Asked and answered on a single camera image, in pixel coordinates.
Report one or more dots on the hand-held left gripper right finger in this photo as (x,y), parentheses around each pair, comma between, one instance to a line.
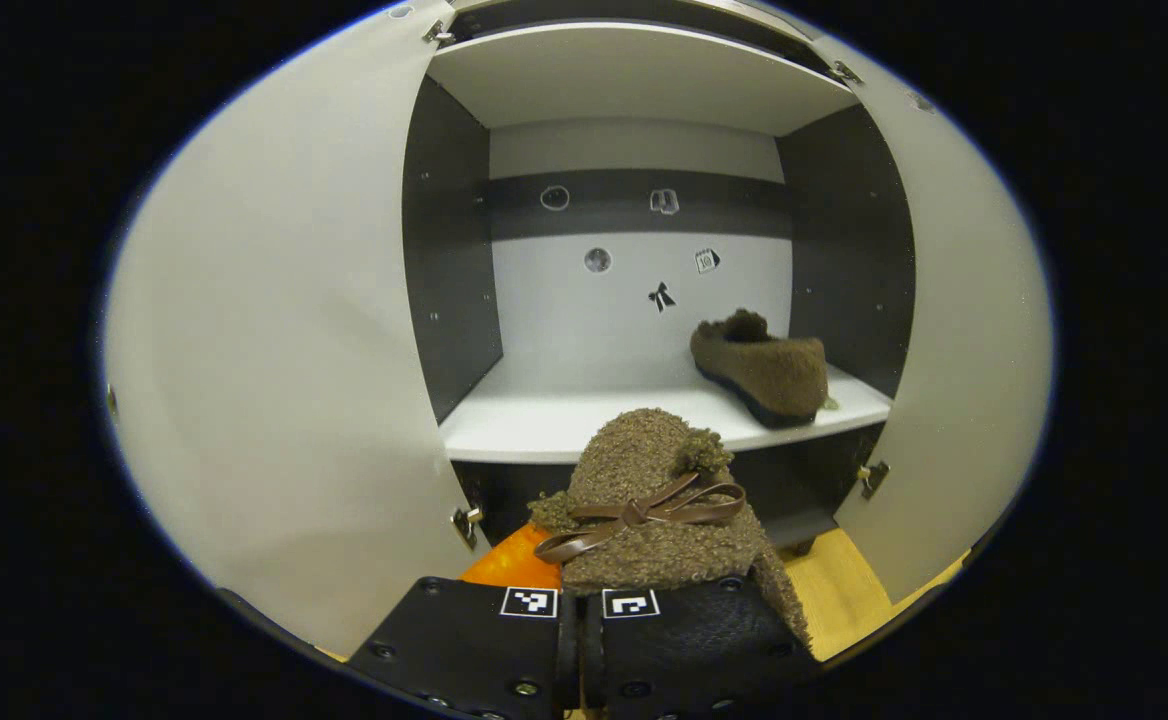
(694,650)

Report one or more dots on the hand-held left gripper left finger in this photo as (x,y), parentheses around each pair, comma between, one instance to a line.
(474,650)

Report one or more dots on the brown fuzzy shoe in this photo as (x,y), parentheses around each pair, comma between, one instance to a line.
(774,375)
(644,460)

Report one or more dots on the white shoe cabinet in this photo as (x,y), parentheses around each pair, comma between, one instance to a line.
(544,420)

